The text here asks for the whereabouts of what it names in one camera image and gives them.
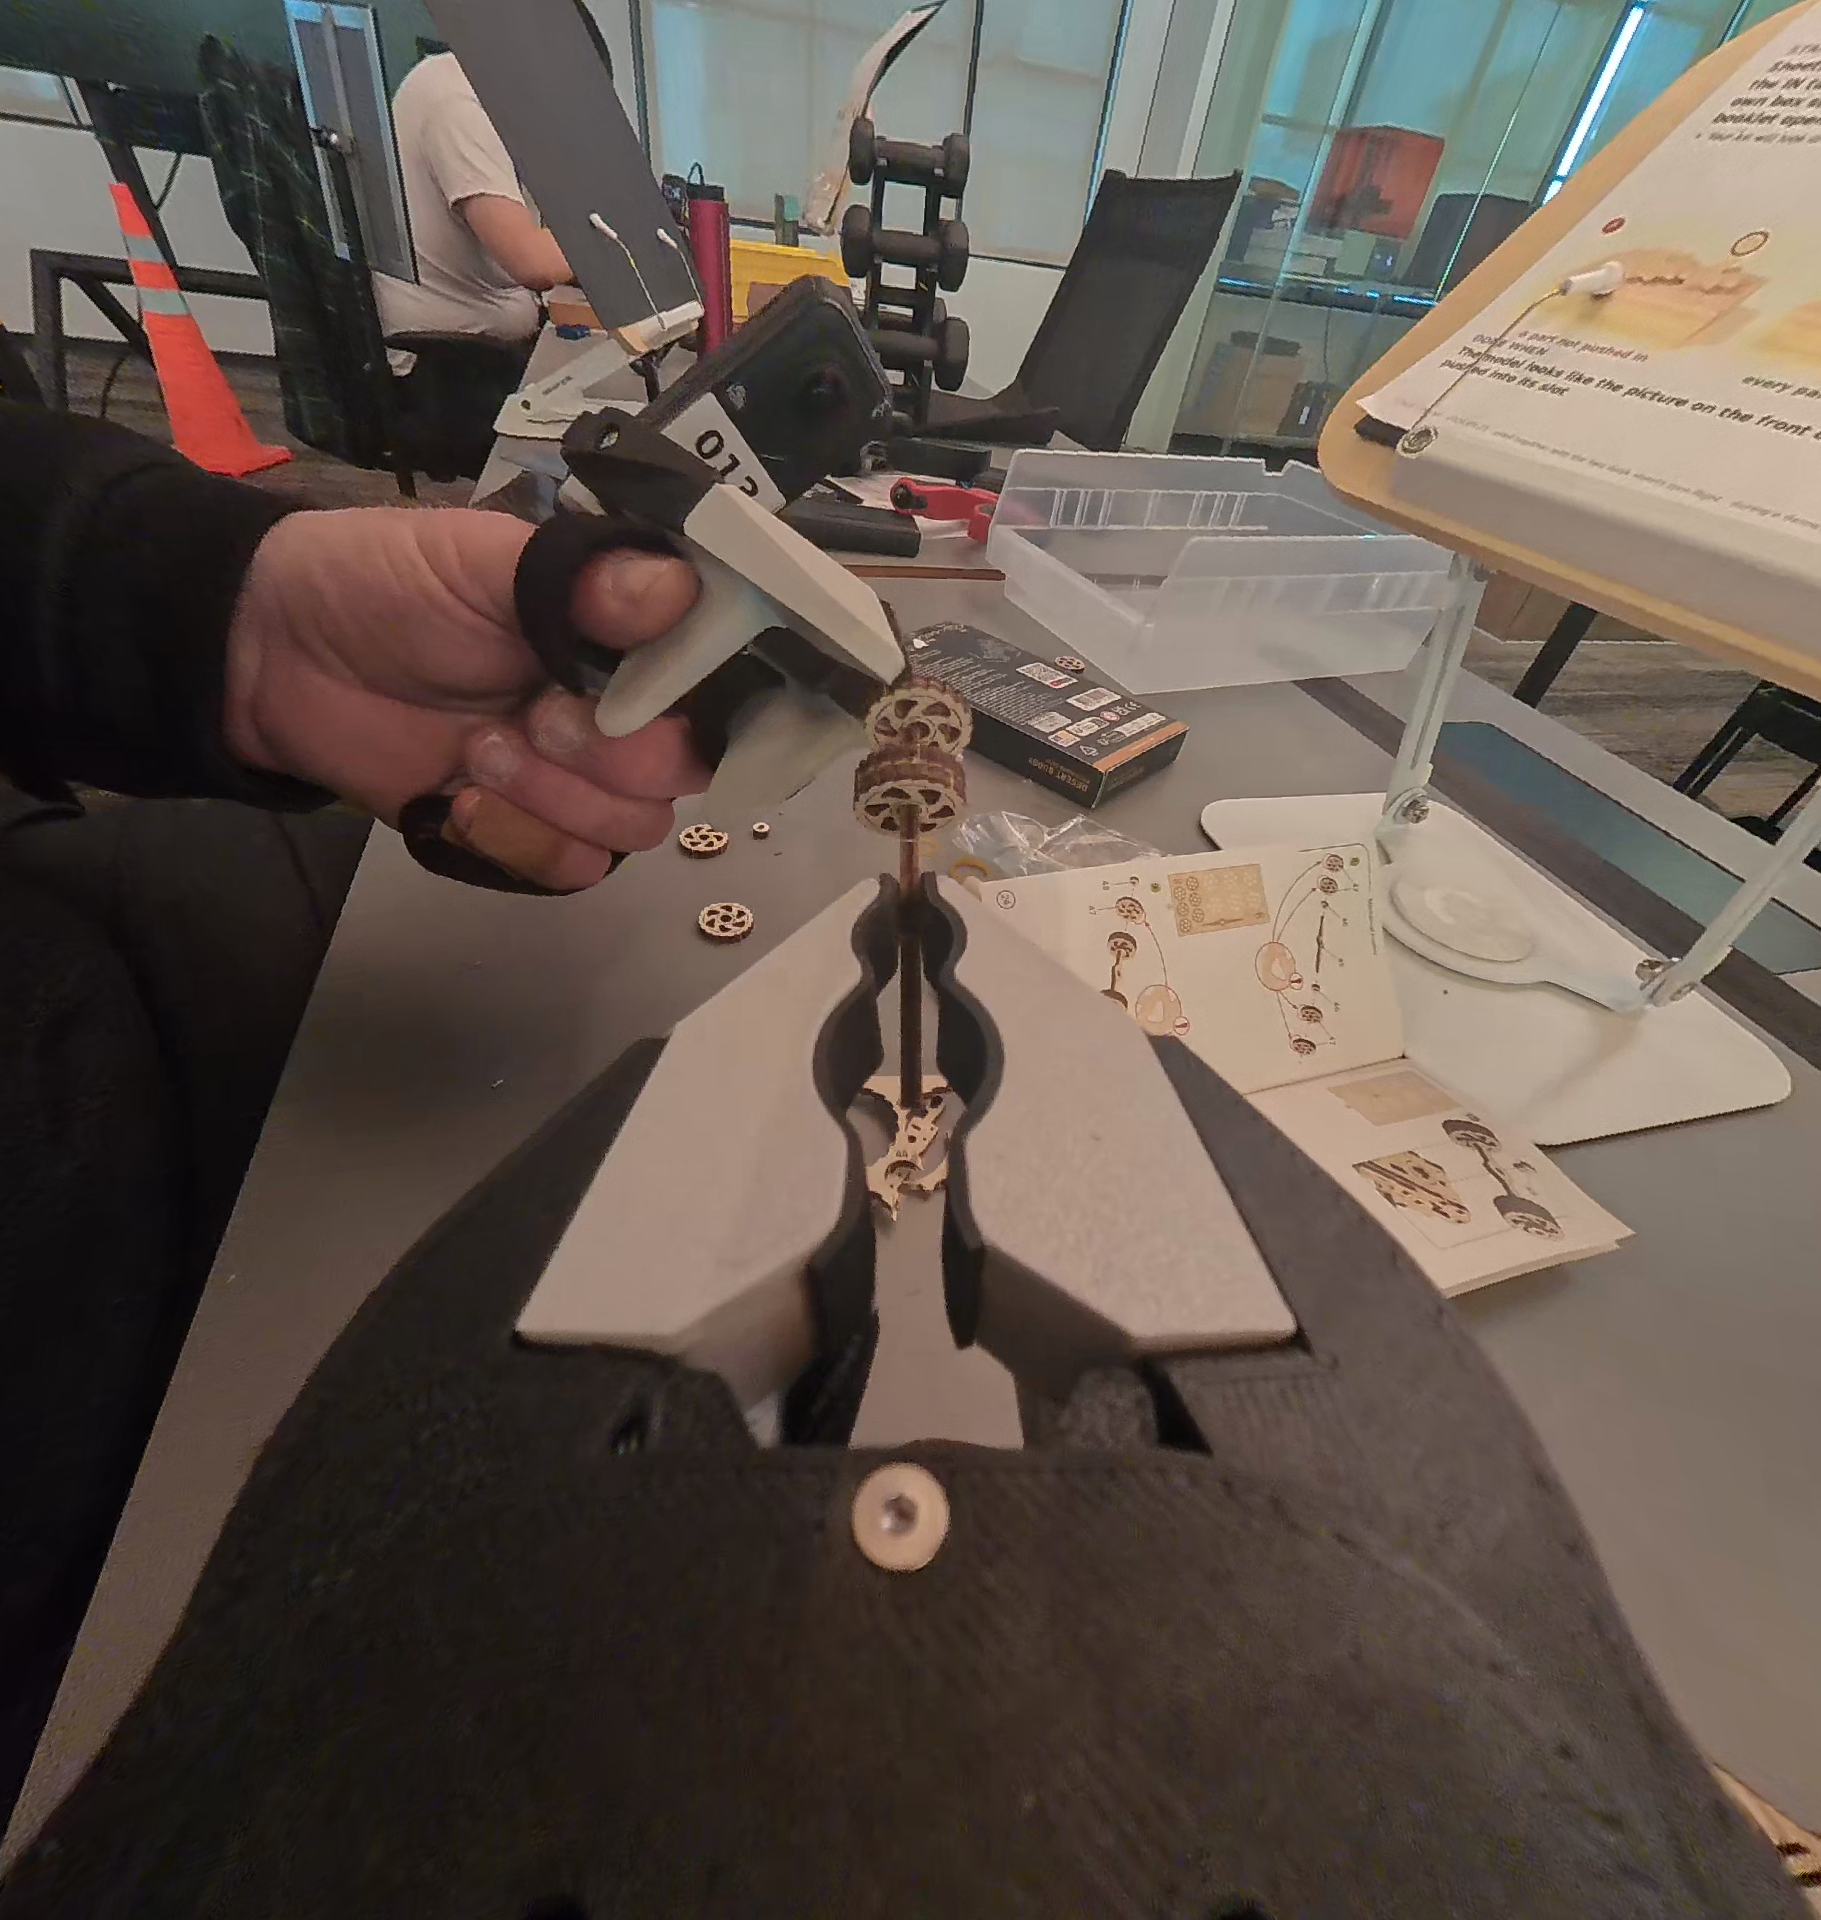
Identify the black wall monitor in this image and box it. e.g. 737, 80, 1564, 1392
0, 0, 304, 151

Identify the plaid jacket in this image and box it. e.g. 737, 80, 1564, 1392
198, 33, 402, 467

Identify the clear plastic bag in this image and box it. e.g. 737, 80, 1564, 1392
948, 812, 1157, 886

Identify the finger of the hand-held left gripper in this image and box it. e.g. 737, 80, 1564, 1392
702, 672, 895, 815
681, 484, 911, 692

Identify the wooden parts sheet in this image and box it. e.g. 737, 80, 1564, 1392
849, 1081, 953, 1224

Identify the clear plastic storage box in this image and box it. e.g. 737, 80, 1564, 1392
984, 444, 1458, 692

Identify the black board on white stand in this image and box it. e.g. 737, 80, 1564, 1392
421, 0, 705, 453

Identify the orange traffic cone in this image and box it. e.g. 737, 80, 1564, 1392
107, 178, 293, 481

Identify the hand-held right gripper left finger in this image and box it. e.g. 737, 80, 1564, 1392
514, 872, 904, 1448

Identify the instruction booklet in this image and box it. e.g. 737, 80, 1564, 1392
982, 838, 1634, 1297

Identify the person's left forearm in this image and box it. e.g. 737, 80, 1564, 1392
0, 390, 304, 812

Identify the red handled tool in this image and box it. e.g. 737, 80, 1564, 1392
886, 478, 1002, 542

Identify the wooden model buggy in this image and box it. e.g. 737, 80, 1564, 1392
1718, 1770, 1821, 1920

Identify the yellow box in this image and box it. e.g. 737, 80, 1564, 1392
730, 237, 853, 309

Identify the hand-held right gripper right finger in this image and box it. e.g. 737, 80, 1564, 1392
923, 871, 1301, 1425

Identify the person's left hand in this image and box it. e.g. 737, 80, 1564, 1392
224, 500, 720, 898

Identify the red bottle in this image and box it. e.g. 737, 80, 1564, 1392
686, 178, 735, 354

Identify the white tablet stand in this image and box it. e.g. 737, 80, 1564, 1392
1201, 0, 1821, 1148

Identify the black model kit box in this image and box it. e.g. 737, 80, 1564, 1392
902, 621, 1188, 812

